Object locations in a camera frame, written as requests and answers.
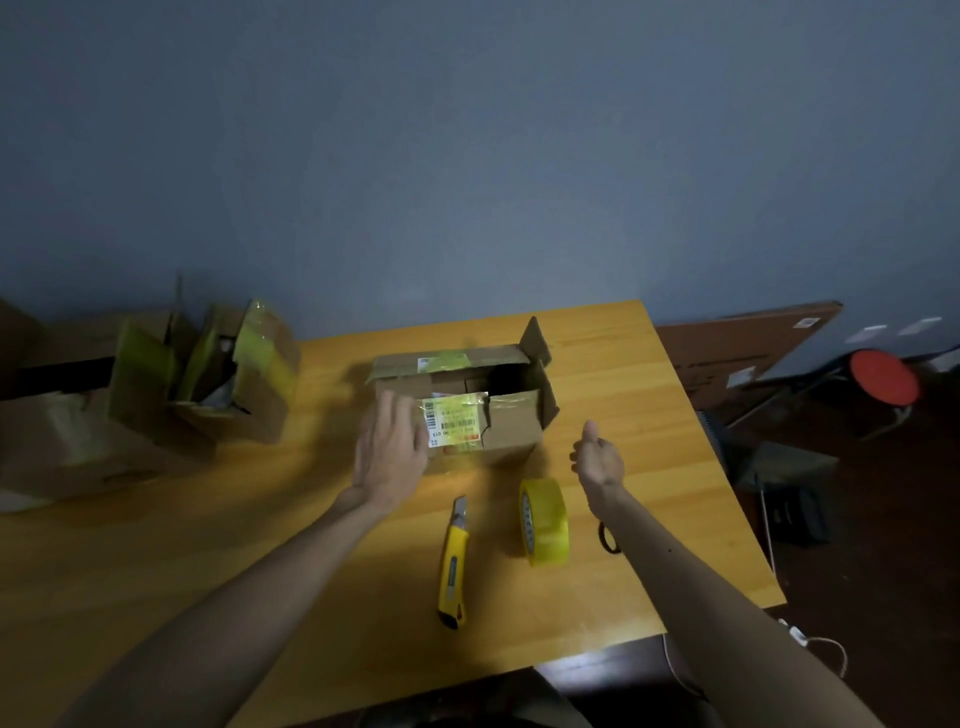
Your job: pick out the small labelled cardboard box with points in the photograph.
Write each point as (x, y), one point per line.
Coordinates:
(510, 420)

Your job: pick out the large plain cardboard box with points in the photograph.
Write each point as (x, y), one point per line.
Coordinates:
(67, 435)

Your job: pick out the person's right hand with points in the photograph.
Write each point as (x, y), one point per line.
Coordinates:
(602, 469)

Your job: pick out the white wall socket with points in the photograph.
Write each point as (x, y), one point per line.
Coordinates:
(865, 334)
(919, 325)

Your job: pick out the person's left hand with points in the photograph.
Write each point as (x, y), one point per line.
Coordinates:
(386, 461)

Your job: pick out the person's right forearm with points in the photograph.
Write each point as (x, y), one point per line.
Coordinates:
(712, 622)

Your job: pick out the yellow packing tape roll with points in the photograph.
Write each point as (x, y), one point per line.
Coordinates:
(546, 521)

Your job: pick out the person's left thumb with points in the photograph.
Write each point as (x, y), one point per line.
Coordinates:
(423, 448)

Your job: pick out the person's left forearm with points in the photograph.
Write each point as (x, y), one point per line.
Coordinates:
(247, 607)

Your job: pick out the flat brown cardboard carton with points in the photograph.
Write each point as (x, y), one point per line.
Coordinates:
(720, 352)

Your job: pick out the red round stool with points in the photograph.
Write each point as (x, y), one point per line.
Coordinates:
(885, 377)

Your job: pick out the yellow utility knife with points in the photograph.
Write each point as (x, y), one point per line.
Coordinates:
(453, 570)

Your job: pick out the black floor device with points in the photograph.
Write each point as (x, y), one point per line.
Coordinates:
(799, 516)

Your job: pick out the open cardboard box yellow tape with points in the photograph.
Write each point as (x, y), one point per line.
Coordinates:
(255, 375)

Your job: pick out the person's right thumb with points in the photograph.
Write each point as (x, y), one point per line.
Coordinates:
(591, 433)

